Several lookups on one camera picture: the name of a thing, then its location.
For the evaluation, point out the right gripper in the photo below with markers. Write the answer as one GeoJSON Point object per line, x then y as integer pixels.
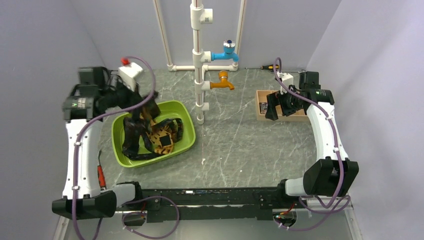
{"type": "Point", "coordinates": [276, 98]}

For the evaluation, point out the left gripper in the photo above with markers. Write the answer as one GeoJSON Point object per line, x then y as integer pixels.
{"type": "Point", "coordinates": [134, 98]}

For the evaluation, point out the dark brown floral tie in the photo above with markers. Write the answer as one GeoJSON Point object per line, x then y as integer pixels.
{"type": "Point", "coordinates": [136, 128]}

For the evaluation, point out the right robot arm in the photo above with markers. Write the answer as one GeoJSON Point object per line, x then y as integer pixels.
{"type": "Point", "coordinates": [333, 172]}

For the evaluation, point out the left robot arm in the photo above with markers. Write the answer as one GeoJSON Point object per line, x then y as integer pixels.
{"type": "Point", "coordinates": [83, 109]}

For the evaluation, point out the rolled tie in tray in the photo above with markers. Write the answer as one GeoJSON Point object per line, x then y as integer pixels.
{"type": "Point", "coordinates": [263, 107]}

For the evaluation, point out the wooden compartment tray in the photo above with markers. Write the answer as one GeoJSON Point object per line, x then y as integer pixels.
{"type": "Point", "coordinates": [261, 96]}

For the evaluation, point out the yellow black screwdriver back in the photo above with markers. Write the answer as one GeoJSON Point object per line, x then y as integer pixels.
{"type": "Point", "coordinates": [269, 67]}

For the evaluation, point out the silver wrench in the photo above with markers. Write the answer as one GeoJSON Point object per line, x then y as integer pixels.
{"type": "Point", "coordinates": [298, 71]}

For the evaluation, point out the green plastic basin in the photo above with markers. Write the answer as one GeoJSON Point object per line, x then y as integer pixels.
{"type": "Point", "coordinates": [169, 109]}

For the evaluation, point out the orange faucet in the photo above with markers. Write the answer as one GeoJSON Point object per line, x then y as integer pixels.
{"type": "Point", "coordinates": [224, 82]}

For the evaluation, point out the dark teal patterned tie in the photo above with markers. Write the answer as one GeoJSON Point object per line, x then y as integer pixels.
{"type": "Point", "coordinates": [175, 127]}

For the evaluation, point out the blue faucet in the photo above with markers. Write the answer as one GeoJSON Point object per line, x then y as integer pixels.
{"type": "Point", "coordinates": [228, 53]}

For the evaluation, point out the white pvc pipe assembly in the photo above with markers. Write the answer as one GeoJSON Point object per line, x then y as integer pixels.
{"type": "Point", "coordinates": [201, 59]}

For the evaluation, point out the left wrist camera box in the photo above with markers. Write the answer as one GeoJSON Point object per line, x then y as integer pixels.
{"type": "Point", "coordinates": [129, 74]}

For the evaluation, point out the red handled pliers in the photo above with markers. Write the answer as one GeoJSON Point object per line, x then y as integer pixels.
{"type": "Point", "coordinates": [100, 173]}

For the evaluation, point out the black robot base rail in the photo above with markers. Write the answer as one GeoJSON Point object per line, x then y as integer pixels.
{"type": "Point", "coordinates": [168, 204]}

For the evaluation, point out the aluminium frame rail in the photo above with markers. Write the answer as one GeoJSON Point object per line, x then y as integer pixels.
{"type": "Point", "coordinates": [62, 229]}

